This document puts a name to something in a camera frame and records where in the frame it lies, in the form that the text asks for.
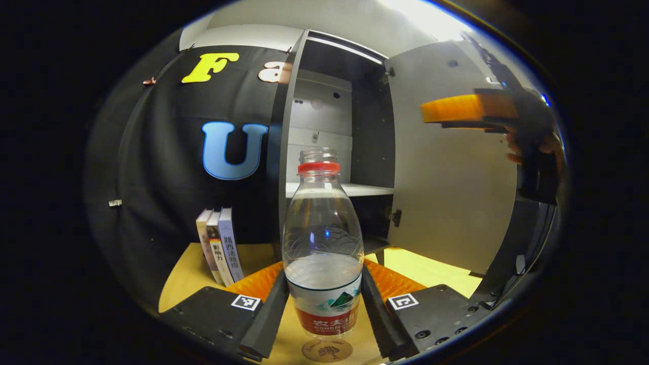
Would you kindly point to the purple book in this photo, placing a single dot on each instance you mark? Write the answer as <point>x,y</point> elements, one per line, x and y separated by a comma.
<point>230,248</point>

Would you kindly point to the brown book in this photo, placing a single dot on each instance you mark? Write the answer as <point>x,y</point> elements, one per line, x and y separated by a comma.
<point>217,253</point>

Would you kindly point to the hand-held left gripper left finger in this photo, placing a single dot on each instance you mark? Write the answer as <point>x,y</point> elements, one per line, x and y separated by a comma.
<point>266,319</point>

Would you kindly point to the beige cabinet door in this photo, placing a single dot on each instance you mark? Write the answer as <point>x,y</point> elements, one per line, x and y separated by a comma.
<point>446,192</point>

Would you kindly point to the long ceiling light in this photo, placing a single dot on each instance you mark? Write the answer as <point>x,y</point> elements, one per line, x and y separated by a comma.
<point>431,17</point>

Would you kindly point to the black backdrop cloth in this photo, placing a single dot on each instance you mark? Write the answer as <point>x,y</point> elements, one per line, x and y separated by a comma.
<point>162,177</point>

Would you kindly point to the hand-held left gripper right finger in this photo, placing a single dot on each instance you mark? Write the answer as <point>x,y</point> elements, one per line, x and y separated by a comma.
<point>380,319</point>

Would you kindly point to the grey cabinet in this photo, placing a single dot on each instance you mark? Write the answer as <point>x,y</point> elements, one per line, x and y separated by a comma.
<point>372,142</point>

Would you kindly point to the clear plastic bottle red label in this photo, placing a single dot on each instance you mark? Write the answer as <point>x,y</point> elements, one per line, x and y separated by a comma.
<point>322,284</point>

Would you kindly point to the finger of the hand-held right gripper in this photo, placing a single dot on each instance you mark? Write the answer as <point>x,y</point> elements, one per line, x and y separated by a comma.
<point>481,126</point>
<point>456,109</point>

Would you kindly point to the round wooden coaster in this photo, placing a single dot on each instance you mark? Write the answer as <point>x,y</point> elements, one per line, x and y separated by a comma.
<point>327,351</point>

